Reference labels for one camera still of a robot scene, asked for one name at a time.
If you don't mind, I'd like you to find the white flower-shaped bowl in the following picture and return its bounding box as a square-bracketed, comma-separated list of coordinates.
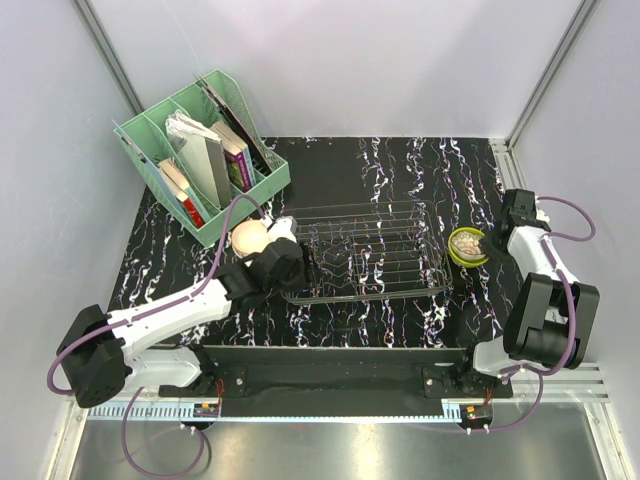
[451, 231, 486, 262]

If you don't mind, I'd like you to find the yellow bowl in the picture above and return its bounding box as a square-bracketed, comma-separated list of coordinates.
[447, 227, 489, 268]

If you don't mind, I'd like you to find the striped white bowl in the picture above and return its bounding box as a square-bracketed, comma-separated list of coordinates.
[231, 220, 271, 258]

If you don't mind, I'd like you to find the black wire dish rack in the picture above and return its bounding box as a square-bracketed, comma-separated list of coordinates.
[283, 200, 453, 305]

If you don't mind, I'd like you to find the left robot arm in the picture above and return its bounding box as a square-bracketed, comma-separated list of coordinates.
[52, 216, 305, 409]

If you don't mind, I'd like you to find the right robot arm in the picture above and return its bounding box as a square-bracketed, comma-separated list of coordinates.
[453, 189, 600, 397]

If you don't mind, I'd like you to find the red book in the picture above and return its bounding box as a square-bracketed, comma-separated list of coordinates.
[180, 197, 205, 228]

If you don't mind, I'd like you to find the purple book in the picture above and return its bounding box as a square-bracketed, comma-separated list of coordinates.
[210, 121, 257, 193]

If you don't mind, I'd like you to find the grey book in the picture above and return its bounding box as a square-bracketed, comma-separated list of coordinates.
[180, 130, 232, 209]

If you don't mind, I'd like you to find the green file organizer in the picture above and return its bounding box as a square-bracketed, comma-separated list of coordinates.
[114, 70, 291, 247]

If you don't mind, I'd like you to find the white crumpled paper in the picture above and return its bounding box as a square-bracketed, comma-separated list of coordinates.
[165, 110, 202, 151]

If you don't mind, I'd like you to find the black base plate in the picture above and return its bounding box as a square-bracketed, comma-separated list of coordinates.
[159, 345, 513, 400]

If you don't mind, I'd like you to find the aluminium frame rail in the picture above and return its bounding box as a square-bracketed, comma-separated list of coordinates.
[490, 140, 608, 403]

